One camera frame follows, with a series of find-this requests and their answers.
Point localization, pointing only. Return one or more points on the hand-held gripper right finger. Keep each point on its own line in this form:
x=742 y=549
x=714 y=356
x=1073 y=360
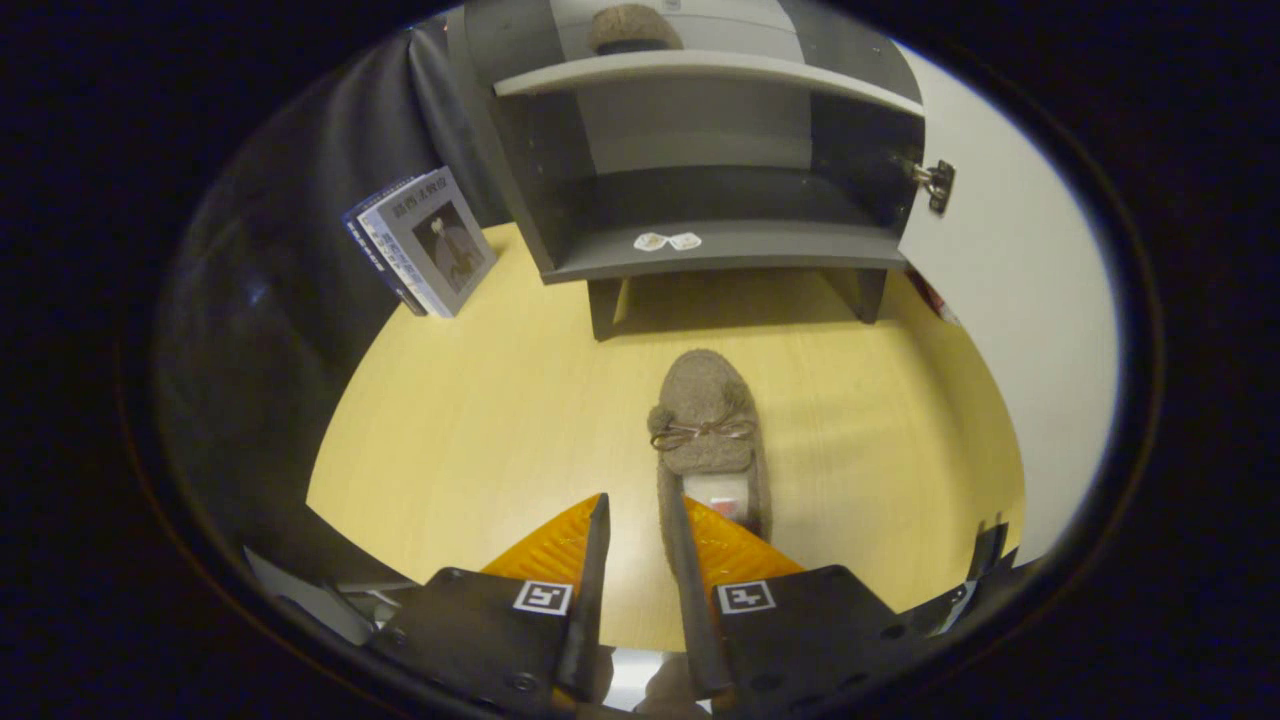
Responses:
x=695 y=600

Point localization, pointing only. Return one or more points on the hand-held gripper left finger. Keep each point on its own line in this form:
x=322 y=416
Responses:
x=590 y=600

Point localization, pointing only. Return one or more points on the brown fuzzy shoe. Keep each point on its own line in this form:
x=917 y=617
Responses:
x=632 y=25
x=705 y=400

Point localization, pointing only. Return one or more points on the grey shoe cabinet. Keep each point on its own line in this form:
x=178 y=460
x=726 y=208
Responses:
x=700 y=262

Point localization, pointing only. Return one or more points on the metal door hinge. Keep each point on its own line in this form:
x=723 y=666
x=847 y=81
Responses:
x=935 y=185

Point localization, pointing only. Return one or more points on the grey cabinet shelf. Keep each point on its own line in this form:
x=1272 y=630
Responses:
x=700 y=68

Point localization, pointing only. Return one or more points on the grey picture cover book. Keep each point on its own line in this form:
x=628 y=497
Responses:
x=440 y=245

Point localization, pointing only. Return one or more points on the blue cover book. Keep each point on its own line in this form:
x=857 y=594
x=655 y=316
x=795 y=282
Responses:
x=365 y=245

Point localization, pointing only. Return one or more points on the black backdrop cloth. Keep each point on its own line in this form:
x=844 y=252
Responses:
x=280 y=250

